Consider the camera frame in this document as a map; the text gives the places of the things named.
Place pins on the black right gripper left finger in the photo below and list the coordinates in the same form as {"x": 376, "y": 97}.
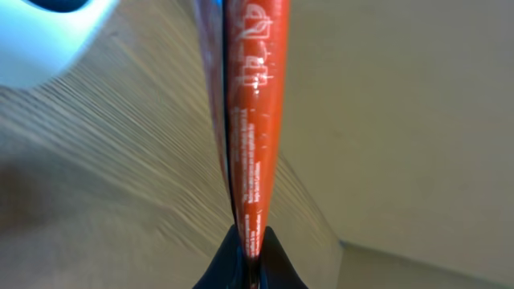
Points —
{"x": 226, "y": 270}

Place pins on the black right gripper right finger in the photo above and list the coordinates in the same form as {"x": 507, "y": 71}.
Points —
{"x": 276, "y": 270}

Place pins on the red snack stick packet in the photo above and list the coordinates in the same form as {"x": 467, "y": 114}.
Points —
{"x": 244, "y": 45}

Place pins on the white barcode scanner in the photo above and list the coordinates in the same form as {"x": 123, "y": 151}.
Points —
{"x": 40, "y": 40}

